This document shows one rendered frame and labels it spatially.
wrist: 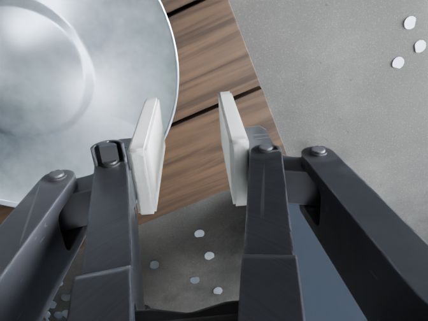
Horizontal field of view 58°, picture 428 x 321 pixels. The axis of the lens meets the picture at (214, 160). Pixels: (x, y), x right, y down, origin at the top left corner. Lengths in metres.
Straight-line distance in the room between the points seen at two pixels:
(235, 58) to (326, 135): 0.47
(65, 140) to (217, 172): 0.16
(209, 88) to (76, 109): 0.13
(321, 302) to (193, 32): 0.38
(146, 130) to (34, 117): 0.25
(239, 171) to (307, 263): 0.47
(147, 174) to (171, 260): 0.78
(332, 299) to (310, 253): 0.10
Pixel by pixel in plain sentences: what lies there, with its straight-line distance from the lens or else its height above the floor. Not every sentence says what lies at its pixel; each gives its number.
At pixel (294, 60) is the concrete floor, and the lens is 0.76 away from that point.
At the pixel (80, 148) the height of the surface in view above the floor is 0.35.
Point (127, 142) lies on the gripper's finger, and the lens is 0.18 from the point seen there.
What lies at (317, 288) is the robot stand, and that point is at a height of 0.32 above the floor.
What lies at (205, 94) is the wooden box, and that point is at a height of 0.35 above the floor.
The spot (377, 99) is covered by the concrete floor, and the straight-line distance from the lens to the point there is 0.83.
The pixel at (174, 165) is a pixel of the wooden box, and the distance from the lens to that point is 0.41.
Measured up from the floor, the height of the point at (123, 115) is 0.35.
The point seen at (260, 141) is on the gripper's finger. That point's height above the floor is 0.57.
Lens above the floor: 0.72
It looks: 65 degrees down
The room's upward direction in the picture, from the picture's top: 172 degrees clockwise
